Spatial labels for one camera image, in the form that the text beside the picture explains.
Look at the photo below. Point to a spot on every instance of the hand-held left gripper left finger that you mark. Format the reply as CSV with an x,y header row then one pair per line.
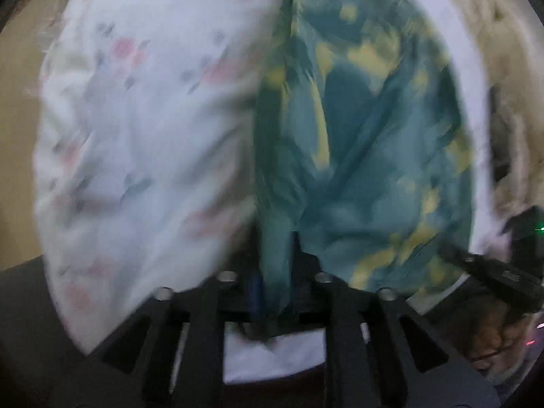
x,y
254,295

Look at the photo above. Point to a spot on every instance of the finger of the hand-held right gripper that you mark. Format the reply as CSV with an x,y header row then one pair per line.
x,y
488,270

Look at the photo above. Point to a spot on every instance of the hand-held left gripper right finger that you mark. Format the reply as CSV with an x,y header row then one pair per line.
x,y
297,250

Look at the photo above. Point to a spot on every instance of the teal yellow patterned pants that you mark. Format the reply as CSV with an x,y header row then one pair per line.
x,y
361,170

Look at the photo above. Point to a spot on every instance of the person's head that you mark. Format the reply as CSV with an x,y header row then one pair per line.
x,y
495,335

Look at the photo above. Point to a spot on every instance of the white floral bed sheet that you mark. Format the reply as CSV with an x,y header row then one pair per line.
x,y
144,144

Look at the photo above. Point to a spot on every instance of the cream fuzzy blanket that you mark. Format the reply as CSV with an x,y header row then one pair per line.
x,y
505,29

